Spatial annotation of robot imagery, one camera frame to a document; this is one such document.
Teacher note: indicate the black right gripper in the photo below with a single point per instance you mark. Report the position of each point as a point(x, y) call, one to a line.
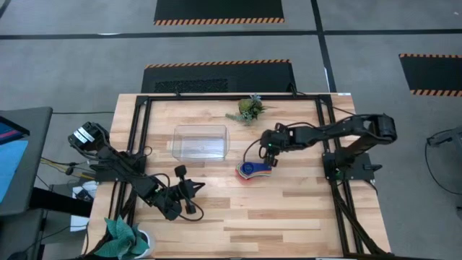
point(278, 139)

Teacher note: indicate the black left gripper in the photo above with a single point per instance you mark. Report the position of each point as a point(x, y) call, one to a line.
point(184, 189)

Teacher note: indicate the green measuring cup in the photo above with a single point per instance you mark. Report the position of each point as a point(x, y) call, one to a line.
point(238, 172)

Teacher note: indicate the clear plastic basket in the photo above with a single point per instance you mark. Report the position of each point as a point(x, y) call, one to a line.
point(200, 142)

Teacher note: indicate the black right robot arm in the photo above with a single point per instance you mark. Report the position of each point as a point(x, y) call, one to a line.
point(335, 131)

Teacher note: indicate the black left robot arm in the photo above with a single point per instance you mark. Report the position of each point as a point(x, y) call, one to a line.
point(119, 164)

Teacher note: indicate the succulent plant in black pot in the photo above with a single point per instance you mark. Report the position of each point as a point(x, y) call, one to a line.
point(247, 106)

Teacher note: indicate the black floor mat striped edge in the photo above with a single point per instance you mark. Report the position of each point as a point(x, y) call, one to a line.
point(252, 77)
point(433, 74)
point(216, 9)

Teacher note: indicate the green leafy plant white pot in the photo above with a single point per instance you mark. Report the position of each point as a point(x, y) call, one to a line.
point(122, 238)

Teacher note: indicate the white paper sheet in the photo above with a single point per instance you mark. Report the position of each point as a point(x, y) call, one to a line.
point(79, 223)

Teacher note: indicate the black monitor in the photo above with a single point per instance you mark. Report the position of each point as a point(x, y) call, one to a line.
point(36, 151)

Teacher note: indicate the monitor with blue screen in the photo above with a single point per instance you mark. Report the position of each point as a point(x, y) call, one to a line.
point(9, 162)

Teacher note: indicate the black table frame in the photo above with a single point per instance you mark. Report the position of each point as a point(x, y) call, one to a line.
point(216, 97)

